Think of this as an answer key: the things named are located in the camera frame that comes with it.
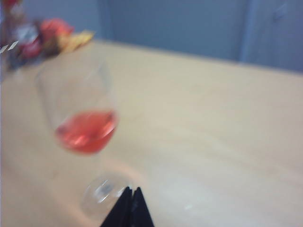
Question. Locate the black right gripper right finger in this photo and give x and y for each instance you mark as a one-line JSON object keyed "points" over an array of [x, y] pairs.
{"points": [[140, 210]]}

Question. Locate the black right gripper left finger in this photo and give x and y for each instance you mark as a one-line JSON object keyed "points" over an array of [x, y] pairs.
{"points": [[120, 210]]}

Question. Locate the wine glass with red liquid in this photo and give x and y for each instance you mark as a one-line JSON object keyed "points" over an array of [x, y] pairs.
{"points": [[87, 132]]}

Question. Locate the yellow snack packet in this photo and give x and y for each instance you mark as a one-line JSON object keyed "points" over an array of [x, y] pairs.
{"points": [[77, 41]]}

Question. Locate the red snack packet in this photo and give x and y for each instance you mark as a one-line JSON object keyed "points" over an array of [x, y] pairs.
{"points": [[55, 29]]}

